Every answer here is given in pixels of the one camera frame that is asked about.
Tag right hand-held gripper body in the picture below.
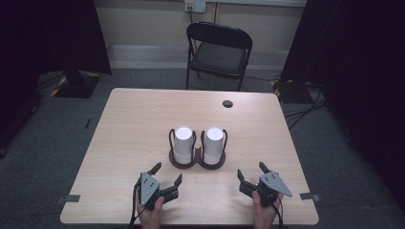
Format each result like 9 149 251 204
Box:
254 171 293 208

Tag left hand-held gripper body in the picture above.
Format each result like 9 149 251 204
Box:
135 171 165 211

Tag stack of white paper cups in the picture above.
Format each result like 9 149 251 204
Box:
173 126 196 165
202 127 224 166

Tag dark double cup holder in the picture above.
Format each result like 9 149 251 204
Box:
167 128 229 171

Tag person's left hand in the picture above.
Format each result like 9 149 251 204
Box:
136 190 165 229

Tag person's right hand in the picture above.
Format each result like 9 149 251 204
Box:
251 190 284 229

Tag grey tape strip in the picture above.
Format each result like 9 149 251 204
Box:
299 192 321 203
54 194 81 205

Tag black stand base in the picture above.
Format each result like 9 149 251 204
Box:
50 70 102 99
270 78 307 104

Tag black folding chair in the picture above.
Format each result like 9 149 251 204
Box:
185 21 254 93

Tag black curtain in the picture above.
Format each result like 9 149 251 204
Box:
0 0 113 151
280 0 405 214

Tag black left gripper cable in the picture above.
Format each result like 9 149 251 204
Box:
127 179 142 229

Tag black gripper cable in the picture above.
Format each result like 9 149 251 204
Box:
270 195 285 229
127 179 142 229

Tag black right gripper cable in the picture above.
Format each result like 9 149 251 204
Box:
270 195 285 229

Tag black floor cables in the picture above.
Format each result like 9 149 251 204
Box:
283 80 329 130

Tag white wall socket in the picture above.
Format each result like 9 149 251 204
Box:
184 0 207 13

